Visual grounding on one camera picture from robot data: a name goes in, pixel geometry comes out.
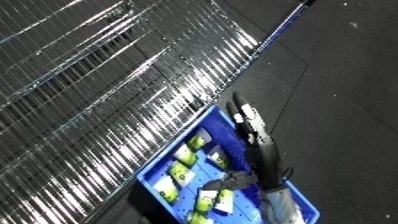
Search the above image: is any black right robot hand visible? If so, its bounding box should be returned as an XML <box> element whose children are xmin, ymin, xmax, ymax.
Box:
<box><xmin>200</xmin><ymin>91</ymin><xmax>292</xmax><ymax>192</ymax></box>

